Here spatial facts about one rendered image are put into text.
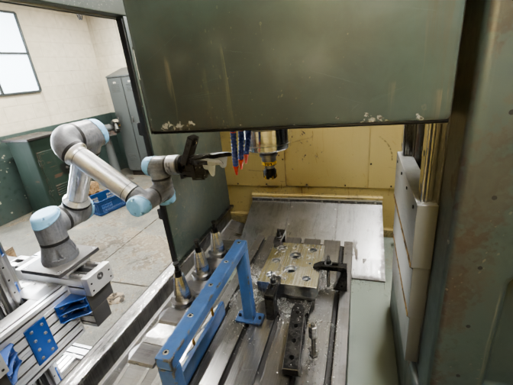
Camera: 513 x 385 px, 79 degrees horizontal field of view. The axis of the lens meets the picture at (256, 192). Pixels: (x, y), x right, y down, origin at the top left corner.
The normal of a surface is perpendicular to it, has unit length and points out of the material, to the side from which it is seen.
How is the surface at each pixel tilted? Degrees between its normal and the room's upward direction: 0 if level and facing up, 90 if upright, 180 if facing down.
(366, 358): 0
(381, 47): 90
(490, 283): 90
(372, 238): 24
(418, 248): 90
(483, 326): 90
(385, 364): 0
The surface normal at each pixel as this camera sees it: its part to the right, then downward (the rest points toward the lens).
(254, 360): -0.10, -0.92
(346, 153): -0.29, 0.38
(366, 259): -0.21, -0.69
